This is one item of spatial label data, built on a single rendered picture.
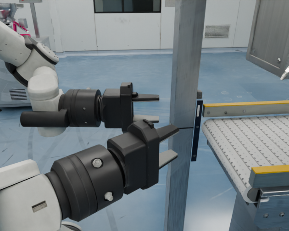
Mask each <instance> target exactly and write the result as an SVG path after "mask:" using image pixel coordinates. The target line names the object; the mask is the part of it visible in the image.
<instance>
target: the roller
mask: <svg viewBox="0 0 289 231"><path fill-rule="evenodd" d="M247 197H248V198H249V199H250V201H252V202H258V201H259V197H260V187H259V188H251V189H250V190H249V191H248V193H247Z"/></svg>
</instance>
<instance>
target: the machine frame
mask: <svg viewBox="0 0 289 231"><path fill-rule="evenodd" d="M205 13H206V0H175V18H174V36H173V54H172V81H171V99H170V117H169V124H170V125H171V124H173V125H174V126H176V127H178V128H179V133H177V134H175V135H174V136H172V137H170V138H169V139H168V150H170V149H171V150H173V151H174V152H176V153H177V154H178V157H177V158H176V159H174V160H173V161H171V162H170V163H168V164H167V165H168V171H167V181H166V199H165V218H164V231H183V227H184V218H185V208H186V199H187V190H188V181H189V168H190V158H191V149H192V140H193V131H194V128H193V127H194V121H195V108H196V100H197V90H198V81H199V72H200V59H201V50H202V40H203V31H204V22H205Z"/></svg>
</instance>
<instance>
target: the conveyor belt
mask: <svg viewBox="0 0 289 231"><path fill-rule="evenodd" d="M201 129H202V132H203V133H204V135H205V137H206V138H207V140H208V142H209V143H210V145H211V146H212V148H213V150H214V151H215V153H216V154H217V156H218V158H219V159H220V161H221V163H222V164H223V166H224V168H225V169H226V171H227V173H228V174H229V176H230V177H231V179H232V181H233V182H234V184H235V186H236V187H237V189H238V191H239V192H240V194H241V196H242V197H243V199H244V200H245V201H246V202H248V203H257V202H252V201H250V199H249V198H248V197H247V193H248V191H249V190H250V189H251V188H252V187H251V185H250V184H249V183H248V181H249V177H250V172H251V168H252V167H258V166H273V165H289V115H278V116H258V117H238V118H219V119H208V120H206V121H205V122H204V123H203V124H202V127H201Z"/></svg>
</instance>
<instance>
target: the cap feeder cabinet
mask: <svg viewBox="0 0 289 231"><path fill-rule="evenodd" d="M31 38H32V39H34V40H35V41H36V42H38V43H42V44H44V45H45V46H47V47H48V48H49V49H50V41H49V36H40V38H36V36H31ZM19 106H31V102H30V99H29V95H28V89H27V88H25V87H23V86H22V85H21V84H19V83H18V82H17V81H16V80H15V79H14V78H13V76H12V74H11V73H10V72H9V71H8V70H7V68H6V66H5V62H4V61H3V60H2V59H0V107H19ZM0 111H2V110H1V109H0Z"/></svg>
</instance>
